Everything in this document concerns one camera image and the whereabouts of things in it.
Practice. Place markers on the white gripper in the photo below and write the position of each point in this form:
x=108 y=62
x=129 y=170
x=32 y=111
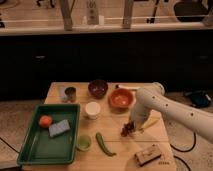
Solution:
x=136 y=125

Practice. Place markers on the dark red grape bunch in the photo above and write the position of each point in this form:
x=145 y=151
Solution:
x=127 y=129

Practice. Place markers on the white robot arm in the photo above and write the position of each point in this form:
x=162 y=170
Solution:
x=151 y=97

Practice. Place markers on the orange bowl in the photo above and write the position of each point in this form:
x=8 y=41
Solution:
x=121 y=98

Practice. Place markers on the brown wooden block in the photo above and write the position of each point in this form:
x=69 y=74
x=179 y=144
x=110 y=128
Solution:
x=148 y=155

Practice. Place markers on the green chili pepper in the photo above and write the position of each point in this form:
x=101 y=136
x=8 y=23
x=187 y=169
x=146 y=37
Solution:
x=102 y=145

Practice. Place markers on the white cup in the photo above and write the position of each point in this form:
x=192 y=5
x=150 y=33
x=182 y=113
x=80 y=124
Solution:
x=92 y=110

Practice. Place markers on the dark maroon bowl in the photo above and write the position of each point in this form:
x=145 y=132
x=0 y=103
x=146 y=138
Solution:
x=98 y=88

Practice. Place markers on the green plastic cup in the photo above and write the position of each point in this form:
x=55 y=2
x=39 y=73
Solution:
x=83 y=143

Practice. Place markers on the dark blue bag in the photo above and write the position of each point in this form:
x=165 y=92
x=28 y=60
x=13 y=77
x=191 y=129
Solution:
x=199 y=99

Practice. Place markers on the metal can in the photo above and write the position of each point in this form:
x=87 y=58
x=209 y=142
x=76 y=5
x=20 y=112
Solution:
x=70 y=93

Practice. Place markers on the blue sponge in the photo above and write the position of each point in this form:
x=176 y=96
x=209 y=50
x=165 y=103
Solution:
x=59 y=128

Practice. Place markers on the orange tomato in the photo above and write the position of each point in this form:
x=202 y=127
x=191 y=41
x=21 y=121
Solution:
x=45 y=121

